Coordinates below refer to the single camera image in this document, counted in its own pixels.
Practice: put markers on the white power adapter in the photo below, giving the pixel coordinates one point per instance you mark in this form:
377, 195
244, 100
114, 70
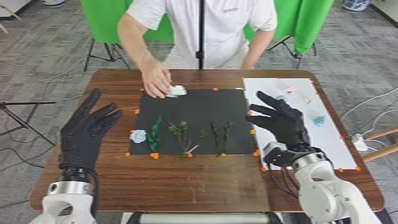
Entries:
359, 142

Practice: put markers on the white sheet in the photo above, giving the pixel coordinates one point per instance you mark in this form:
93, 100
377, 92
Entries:
331, 140

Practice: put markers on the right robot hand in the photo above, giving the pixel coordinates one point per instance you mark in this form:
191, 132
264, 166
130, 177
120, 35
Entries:
285, 125

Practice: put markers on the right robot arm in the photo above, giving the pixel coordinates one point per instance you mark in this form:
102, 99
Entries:
329, 196

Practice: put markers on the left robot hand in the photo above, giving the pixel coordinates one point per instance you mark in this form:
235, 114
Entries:
82, 140

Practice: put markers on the pink flower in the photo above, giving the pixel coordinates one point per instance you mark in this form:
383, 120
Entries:
288, 90

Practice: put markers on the white flower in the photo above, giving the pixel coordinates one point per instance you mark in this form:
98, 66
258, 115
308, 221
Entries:
304, 100
178, 90

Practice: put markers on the pale blue flower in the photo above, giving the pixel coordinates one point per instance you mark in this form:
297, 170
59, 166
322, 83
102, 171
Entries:
137, 136

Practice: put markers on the black tripod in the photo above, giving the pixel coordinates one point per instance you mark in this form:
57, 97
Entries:
27, 103

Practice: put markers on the green sprig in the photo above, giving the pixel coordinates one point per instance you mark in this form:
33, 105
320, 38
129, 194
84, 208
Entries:
223, 140
155, 133
203, 134
180, 130

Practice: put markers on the black stand pole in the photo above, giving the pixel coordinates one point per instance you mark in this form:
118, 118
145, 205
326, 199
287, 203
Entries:
201, 33

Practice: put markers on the wooden chair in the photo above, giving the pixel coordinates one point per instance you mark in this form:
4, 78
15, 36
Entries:
383, 133

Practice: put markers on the blue white vase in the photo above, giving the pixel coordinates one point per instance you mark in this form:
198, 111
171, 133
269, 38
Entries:
54, 2
356, 4

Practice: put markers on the pale grey bar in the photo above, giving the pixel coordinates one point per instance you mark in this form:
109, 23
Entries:
201, 218

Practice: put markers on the black cloth stand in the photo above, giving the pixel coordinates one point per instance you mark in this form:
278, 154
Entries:
297, 60
88, 56

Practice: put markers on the person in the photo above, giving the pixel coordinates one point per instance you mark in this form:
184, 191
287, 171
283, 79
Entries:
224, 26

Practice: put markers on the dark mat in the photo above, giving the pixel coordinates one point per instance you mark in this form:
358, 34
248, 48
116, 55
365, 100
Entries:
201, 106

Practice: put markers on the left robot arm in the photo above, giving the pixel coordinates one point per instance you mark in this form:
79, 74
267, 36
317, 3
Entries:
68, 200

